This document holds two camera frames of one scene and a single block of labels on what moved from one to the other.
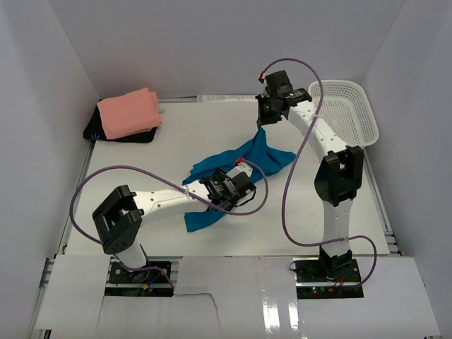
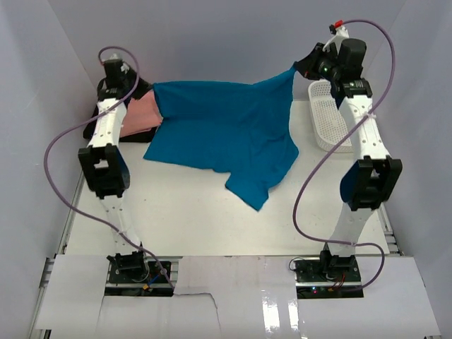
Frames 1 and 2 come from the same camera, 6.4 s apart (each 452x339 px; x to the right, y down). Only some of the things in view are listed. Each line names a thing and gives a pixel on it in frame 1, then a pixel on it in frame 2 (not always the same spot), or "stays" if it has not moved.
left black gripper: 219,174 -> 144,86
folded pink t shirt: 130,114 stays
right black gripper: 263,119 -> 306,66
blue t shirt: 257,153 -> 244,129
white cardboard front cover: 234,297 stays
